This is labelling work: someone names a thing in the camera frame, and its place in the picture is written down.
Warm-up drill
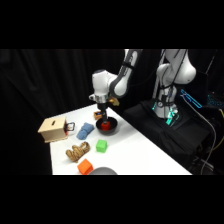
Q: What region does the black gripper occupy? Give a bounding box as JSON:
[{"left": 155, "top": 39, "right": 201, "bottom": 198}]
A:
[{"left": 98, "top": 100, "right": 110, "bottom": 126}]

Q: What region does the red cube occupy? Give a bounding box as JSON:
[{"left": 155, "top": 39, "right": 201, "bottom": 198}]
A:
[{"left": 101, "top": 121, "right": 112, "bottom": 131}]

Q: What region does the black bowl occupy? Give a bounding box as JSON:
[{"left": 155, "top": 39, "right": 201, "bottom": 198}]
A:
[{"left": 95, "top": 116, "right": 120, "bottom": 136}]

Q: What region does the green cube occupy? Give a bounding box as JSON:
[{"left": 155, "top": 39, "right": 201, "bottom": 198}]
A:
[{"left": 95, "top": 139, "right": 109, "bottom": 154}]

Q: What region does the orange cube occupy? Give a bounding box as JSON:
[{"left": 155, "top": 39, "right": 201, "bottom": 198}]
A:
[{"left": 77, "top": 158, "right": 94, "bottom": 175}]

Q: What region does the blue plush cloth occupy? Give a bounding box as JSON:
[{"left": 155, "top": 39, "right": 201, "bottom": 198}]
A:
[{"left": 76, "top": 122, "right": 95, "bottom": 141}]

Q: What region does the brown pretzel-shaped toy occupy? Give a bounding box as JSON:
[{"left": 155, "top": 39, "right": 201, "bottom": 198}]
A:
[{"left": 65, "top": 141, "right": 92, "bottom": 164}]

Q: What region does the grey round object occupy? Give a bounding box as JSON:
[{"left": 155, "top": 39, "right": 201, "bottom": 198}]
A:
[{"left": 89, "top": 166, "right": 118, "bottom": 176}]

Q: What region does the wooden box with slot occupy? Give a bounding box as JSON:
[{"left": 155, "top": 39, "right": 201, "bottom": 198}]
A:
[{"left": 37, "top": 117, "right": 69, "bottom": 144}]

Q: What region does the green light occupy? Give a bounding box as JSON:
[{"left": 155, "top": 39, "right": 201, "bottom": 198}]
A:
[{"left": 164, "top": 107, "right": 180, "bottom": 127}]

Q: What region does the black curtain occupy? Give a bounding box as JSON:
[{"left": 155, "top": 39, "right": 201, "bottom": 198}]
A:
[{"left": 0, "top": 49, "right": 224, "bottom": 176}]

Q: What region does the blue-lit device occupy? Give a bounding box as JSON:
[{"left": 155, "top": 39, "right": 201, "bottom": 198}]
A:
[{"left": 180, "top": 88, "right": 203, "bottom": 110}]

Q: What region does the cyan-lit device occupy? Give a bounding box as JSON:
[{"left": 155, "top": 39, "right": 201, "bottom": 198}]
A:
[{"left": 207, "top": 94, "right": 224, "bottom": 110}]

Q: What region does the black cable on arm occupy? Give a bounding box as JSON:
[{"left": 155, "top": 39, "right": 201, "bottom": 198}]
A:
[{"left": 155, "top": 49, "right": 193, "bottom": 101}]

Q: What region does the grey cable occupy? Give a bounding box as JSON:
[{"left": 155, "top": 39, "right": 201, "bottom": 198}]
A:
[{"left": 181, "top": 94, "right": 218, "bottom": 167}]

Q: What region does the yellow cable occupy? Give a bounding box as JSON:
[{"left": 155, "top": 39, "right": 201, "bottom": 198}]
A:
[{"left": 213, "top": 109, "right": 224, "bottom": 153}]

